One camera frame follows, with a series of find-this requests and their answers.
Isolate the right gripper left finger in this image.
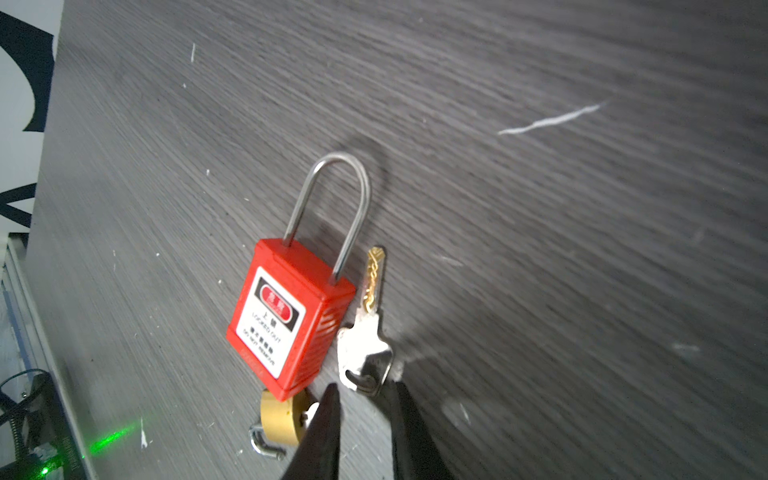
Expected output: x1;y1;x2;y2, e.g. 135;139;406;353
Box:
281;383;341;480

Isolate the small brass padlock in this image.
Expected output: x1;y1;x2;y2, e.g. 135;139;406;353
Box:
249;390;319;460

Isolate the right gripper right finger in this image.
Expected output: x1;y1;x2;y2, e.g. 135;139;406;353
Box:
383;381;453;480

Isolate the red padlock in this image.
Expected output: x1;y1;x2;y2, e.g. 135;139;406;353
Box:
226;152;372;401

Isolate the silver brass key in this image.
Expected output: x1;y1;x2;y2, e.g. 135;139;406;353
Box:
337;245;394;397

